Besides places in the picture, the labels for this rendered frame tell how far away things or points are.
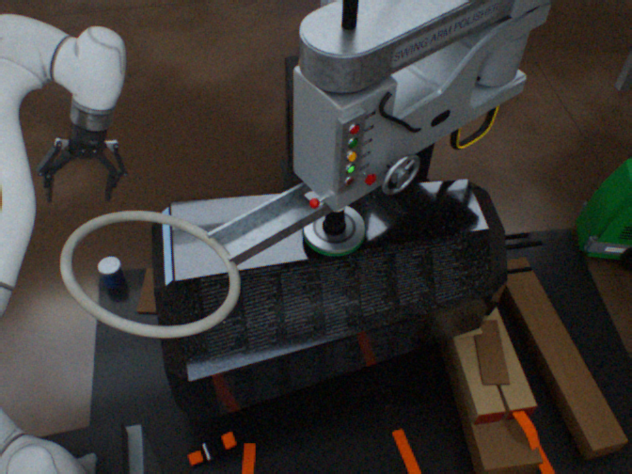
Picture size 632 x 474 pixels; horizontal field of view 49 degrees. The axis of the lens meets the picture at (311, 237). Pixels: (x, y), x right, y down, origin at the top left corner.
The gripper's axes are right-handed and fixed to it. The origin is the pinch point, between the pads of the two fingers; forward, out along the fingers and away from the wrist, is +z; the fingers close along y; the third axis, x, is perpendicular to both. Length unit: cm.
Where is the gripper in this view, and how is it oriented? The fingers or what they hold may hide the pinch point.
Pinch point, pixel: (79, 195)
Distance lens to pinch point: 172.0
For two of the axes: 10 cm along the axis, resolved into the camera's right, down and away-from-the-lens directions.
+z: -3.2, 7.5, 5.8
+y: 8.5, -0.4, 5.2
